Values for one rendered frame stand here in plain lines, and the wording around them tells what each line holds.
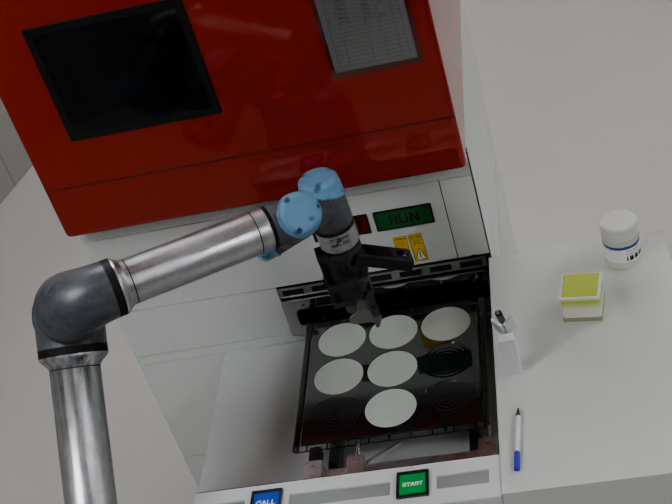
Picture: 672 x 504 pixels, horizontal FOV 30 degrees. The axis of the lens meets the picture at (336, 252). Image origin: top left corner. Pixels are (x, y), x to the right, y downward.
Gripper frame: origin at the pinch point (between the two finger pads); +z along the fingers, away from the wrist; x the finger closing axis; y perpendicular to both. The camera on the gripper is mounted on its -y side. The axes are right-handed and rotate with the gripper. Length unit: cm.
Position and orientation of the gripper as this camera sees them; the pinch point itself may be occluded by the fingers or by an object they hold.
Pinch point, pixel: (379, 319)
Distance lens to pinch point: 242.0
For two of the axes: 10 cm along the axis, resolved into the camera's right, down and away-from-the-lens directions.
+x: 1.8, 5.5, -8.1
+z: 2.8, 7.7, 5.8
